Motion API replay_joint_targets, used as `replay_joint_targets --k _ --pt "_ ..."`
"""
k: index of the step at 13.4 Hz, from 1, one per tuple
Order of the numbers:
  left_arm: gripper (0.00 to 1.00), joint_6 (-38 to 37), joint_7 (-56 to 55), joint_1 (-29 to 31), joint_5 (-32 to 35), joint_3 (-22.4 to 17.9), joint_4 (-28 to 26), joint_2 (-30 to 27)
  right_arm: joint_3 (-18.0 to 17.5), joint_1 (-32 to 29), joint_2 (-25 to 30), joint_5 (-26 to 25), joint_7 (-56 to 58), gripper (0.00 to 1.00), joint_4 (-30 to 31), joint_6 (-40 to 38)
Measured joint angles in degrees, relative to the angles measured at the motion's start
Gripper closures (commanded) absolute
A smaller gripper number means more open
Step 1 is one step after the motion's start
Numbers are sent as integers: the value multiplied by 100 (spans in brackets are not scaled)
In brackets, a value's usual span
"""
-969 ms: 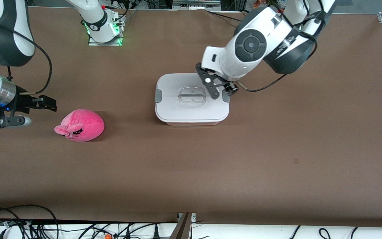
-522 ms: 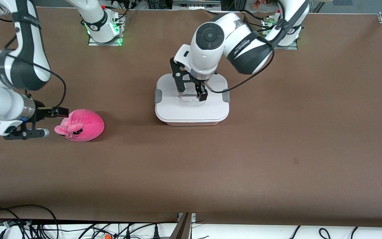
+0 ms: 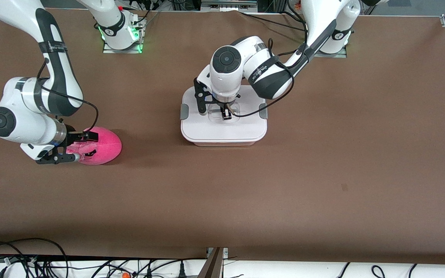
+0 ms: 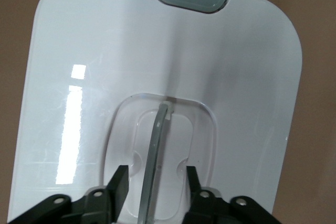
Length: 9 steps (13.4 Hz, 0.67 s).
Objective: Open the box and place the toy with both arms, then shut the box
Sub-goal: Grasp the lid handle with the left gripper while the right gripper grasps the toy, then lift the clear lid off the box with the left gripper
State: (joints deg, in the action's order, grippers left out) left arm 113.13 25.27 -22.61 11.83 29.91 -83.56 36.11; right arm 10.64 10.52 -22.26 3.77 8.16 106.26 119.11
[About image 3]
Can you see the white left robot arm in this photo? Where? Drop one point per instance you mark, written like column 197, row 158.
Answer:
column 226, row 83

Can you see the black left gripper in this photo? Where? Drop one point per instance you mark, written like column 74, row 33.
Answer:
column 224, row 107

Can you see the metal frame post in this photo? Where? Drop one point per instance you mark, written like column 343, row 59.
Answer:
column 213, row 266

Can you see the small orange object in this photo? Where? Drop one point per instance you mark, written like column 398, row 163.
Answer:
column 124, row 275

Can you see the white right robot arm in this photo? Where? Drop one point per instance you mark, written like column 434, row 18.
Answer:
column 25, row 116

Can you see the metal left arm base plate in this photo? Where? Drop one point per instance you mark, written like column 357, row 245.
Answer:
column 334, row 55

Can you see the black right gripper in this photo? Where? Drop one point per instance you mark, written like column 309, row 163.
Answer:
column 73, row 136

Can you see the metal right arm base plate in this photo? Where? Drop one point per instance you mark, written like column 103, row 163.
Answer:
column 122, row 51

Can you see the black power plug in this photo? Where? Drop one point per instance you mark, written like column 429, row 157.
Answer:
column 182, row 270

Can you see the pink round plush toy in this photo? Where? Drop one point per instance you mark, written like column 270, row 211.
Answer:
column 108, row 148

